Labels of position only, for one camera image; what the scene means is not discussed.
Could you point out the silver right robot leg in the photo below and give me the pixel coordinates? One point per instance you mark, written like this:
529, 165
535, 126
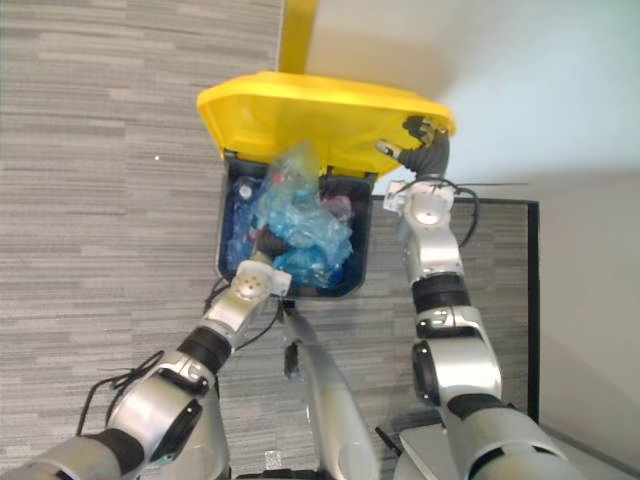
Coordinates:
425, 452

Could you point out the silver robot leg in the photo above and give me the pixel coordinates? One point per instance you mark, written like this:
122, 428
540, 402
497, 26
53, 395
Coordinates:
425, 452
330, 400

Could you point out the yellow vertical wall strip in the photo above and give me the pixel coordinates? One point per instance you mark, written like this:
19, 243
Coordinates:
297, 35

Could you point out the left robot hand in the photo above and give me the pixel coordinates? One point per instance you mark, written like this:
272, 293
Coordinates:
274, 244

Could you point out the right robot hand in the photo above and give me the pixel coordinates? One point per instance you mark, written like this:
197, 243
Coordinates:
431, 159

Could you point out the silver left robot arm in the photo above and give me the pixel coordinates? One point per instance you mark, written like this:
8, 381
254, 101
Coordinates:
165, 400

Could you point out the silver left robot leg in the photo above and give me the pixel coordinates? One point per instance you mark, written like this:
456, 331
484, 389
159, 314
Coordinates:
330, 400

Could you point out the large dark blue trash can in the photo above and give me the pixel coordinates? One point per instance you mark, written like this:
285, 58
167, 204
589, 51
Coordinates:
360, 250

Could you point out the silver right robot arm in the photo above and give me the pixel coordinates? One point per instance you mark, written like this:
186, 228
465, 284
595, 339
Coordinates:
450, 360

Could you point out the clear plastic bottle white cap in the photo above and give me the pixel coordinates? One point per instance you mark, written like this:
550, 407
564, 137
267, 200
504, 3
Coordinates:
242, 205

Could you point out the purple rubbish piece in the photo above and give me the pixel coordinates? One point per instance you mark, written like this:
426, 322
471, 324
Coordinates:
341, 205

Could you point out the yellow trash can lid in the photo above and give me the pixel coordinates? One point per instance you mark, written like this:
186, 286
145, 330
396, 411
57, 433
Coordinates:
310, 115

